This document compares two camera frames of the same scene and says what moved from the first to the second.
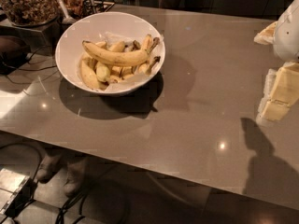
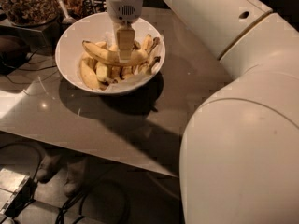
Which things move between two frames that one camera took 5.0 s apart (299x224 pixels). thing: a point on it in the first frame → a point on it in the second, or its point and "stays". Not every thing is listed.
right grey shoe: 76,175 stays
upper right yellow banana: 147,42 stays
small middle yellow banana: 103,71 stays
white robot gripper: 288,32 → 123,9
